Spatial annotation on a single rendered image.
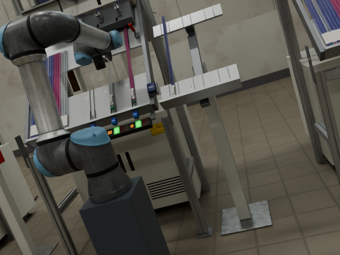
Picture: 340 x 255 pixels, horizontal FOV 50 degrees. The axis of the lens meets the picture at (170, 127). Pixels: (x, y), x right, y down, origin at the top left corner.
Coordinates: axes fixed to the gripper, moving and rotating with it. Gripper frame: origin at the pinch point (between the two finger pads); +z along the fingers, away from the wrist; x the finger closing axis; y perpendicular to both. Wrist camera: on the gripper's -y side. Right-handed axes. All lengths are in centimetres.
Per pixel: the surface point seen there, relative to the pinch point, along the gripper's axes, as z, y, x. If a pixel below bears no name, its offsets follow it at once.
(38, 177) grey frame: 2, -49, 50
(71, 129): -8.3, -33.1, 22.2
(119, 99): -5.2, -24.7, -3.7
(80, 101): -3.6, -18.3, 17.6
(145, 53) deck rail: -1.2, -3.2, -20.6
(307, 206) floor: 32, -93, -76
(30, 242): 36, -77, 83
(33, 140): -8, -33, 43
